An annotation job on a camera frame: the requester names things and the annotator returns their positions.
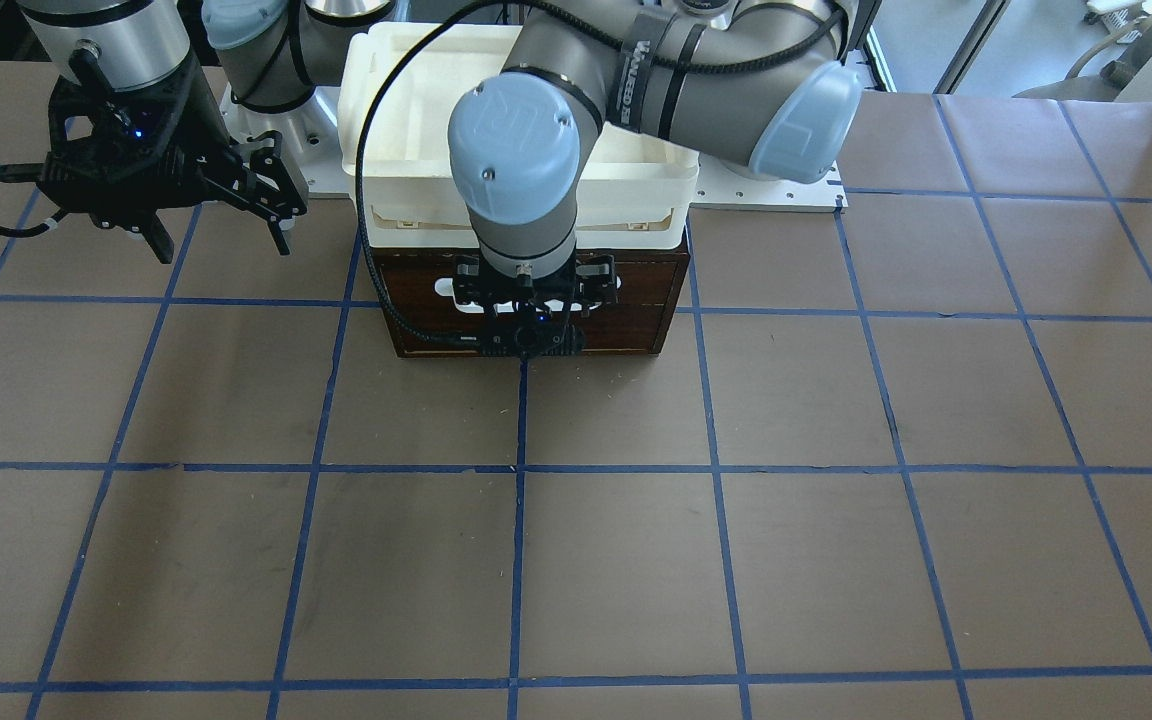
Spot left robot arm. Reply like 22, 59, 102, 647
448, 1, 861, 309

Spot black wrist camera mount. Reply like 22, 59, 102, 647
475, 309, 586, 361

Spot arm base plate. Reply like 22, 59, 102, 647
221, 85, 357, 200
691, 156, 849, 213

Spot dark wooden cabinet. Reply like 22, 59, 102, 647
367, 240, 691, 357

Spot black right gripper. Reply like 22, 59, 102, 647
37, 76, 308, 265

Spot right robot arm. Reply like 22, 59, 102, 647
18, 1, 408, 264

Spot white drawer handle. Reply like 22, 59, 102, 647
433, 275, 626, 314

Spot wooden drawer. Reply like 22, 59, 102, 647
381, 255, 682, 353

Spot black braided cable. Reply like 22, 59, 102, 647
354, 0, 857, 346

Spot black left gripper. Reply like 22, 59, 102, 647
450, 252, 622, 316

